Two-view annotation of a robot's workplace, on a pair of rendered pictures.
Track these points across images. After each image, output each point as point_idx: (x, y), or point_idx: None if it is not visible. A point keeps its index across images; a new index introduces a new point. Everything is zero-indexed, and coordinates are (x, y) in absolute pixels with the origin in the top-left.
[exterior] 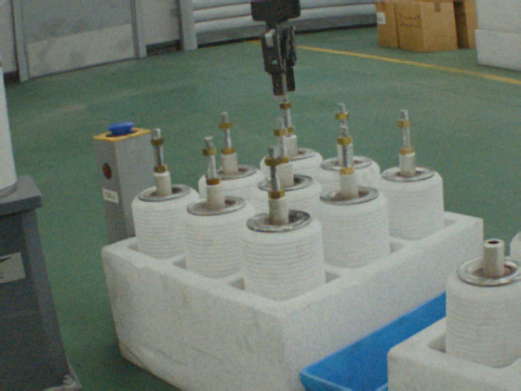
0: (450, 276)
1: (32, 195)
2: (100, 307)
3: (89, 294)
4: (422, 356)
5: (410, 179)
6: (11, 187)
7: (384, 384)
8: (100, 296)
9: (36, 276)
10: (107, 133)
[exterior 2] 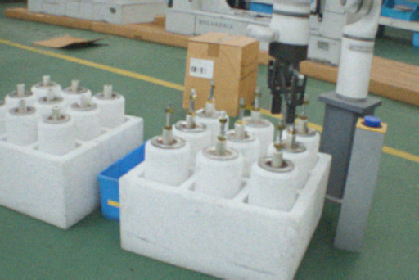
0: (123, 97)
1: (321, 94)
2: (389, 246)
3: (416, 255)
4: (130, 116)
5: (162, 135)
6: (337, 93)
7: (146, 142)
8: (407, 255)
9: (322, 133)
10: (383, 125)
